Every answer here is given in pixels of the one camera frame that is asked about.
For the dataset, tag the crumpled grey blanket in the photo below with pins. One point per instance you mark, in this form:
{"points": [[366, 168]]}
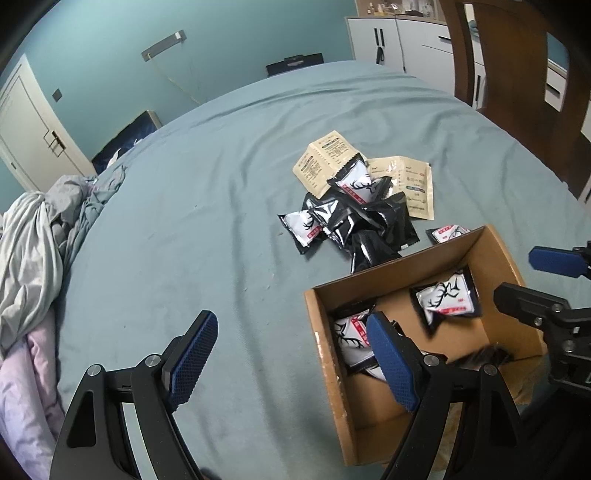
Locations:
{"points": [[37, 249]]}

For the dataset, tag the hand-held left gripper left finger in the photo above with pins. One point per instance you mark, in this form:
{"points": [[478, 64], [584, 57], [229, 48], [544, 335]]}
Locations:
{"points": [[191, 364]]}

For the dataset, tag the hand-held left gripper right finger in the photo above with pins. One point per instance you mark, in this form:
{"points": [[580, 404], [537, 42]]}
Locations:
{"points": [[390, 360]]}

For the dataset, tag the pile of black snack packets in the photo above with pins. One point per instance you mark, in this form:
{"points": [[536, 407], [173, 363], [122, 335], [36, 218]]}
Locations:
{"points": [[369, 217]]}

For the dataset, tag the white door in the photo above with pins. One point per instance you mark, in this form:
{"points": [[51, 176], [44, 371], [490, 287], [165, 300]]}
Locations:
{"points": [[27, 120]]}

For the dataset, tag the beige packet with red dot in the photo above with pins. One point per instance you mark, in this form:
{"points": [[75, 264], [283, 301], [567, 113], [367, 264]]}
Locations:
{"points": [[415, 194]]}

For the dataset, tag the dark framed painting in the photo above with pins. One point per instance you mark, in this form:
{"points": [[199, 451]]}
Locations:
{"points": [[124, 138]]}

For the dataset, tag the beige packet with green icons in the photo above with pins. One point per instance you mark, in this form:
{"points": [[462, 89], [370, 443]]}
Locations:
{"points": [[323, 157]]}

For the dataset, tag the white antler print snack packet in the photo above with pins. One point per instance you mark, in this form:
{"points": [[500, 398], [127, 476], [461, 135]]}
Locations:
{"points": [[353, 344], [445, 300], [448, 233]]}

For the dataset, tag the metal wall bar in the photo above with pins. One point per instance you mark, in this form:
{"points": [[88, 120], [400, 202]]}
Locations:
{"points": [[161, 45]]}

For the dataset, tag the white cabinet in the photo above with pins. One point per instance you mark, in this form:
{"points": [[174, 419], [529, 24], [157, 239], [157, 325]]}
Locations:
{"points": [[415, 46]]}

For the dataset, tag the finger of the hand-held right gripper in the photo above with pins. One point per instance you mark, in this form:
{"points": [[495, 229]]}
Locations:
{"points": [[551, 261], [519, 300]]}

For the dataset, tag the brown wooden chair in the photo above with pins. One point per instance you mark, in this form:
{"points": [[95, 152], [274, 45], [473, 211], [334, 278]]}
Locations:
{"points": [[508, 69]]}

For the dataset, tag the cluster of small bottles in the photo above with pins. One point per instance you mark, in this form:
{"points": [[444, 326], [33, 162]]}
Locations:
{"points": [[401, 7]]}

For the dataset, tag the blurred dark snack packet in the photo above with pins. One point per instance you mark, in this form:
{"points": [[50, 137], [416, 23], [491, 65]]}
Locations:
{"points": [[485, 356]]}

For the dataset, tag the brown cardboard box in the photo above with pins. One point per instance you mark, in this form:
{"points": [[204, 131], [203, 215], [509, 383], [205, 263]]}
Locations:
{"points": [[392, 272]]}

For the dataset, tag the black flat box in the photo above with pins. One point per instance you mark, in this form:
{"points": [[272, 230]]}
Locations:
{"points": [[295, 63]]}

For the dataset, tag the grey wall switch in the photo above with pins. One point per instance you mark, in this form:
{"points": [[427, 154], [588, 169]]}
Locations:
{"points": [[57, 94]]}

